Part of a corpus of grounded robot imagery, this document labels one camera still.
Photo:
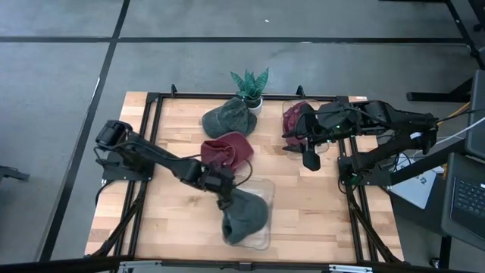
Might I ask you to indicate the silver closed laptop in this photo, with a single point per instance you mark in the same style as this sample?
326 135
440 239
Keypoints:
417 189

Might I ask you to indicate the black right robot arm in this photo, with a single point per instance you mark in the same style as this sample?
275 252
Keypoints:
398 117

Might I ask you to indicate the maroon cap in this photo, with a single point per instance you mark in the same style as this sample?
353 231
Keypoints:
291 117
227 149

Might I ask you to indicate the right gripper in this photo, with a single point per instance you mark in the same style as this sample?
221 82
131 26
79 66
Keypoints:
327 133

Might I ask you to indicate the silver bracket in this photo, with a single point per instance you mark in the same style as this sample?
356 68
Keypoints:
138 265
350 268

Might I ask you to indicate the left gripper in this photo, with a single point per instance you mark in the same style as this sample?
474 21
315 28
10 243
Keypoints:
212 180

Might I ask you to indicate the black aluminium table frame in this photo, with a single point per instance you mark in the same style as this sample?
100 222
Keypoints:
242 96

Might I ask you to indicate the dark grey monitor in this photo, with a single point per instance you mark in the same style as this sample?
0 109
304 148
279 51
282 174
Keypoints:
477 121

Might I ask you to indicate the black desk leg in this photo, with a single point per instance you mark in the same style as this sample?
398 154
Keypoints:
439 95

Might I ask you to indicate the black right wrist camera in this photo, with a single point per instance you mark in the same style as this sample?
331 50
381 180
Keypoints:
331 113

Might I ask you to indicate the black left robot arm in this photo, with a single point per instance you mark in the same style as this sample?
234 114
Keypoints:
159 157

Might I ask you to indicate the black laptop with keyboard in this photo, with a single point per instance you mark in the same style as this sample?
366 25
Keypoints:
470 197

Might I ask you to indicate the black chair foot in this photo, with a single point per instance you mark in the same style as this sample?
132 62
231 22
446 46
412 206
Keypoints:
13 173

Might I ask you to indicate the grey-green cap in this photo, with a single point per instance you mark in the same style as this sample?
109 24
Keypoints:
227 117
246 220

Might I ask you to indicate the green plant in white pot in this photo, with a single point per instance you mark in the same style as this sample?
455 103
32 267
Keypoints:
250 89

